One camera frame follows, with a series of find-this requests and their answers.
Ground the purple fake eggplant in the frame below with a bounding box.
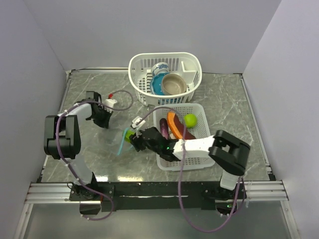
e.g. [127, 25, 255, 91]
[159, 118, 169, 139]

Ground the clear zip top bag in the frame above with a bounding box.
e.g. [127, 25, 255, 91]
[106, 127, 134, 156]

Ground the green fake apple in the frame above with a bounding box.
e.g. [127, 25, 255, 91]
[184, 114, 197, 128]

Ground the clear perforated plastic tray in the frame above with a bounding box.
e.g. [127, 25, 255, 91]
[153, 103, 216, 172]

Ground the green fake lettuce leaf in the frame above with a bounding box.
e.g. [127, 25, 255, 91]
[123, 128, 135, 143]

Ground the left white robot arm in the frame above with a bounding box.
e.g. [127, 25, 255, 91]
[44, 91, 117, 200]

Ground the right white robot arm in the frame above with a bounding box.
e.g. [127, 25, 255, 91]
[129, 127, 250, 199]

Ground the blue plate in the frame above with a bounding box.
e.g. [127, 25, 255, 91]
[150, 73, 168, 96]

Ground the beige ceramic bowl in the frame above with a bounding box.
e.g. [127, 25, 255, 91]
[162, 73, 186, 95]

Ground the white plastic dish basket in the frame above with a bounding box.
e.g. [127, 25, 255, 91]
[128, 52, 202, 106]

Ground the blue floral white cup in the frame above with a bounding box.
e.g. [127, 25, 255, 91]
[151, 62, 169, 76]

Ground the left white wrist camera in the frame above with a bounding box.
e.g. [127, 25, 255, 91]
[104, 93, 118, 108]

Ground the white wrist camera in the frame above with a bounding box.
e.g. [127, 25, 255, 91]
[104, 93, 118, 108]
[131, 116, 146, 130]

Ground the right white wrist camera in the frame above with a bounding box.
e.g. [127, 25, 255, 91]
[131, 116, 146, 130]

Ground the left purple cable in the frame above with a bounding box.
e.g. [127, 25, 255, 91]
[55, 90, 134, 222]

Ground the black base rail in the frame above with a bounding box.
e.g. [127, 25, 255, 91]
[69, 181, 247, 215]

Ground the aluminium frame rail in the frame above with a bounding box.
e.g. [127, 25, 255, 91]
[13, 183, 87, 239]

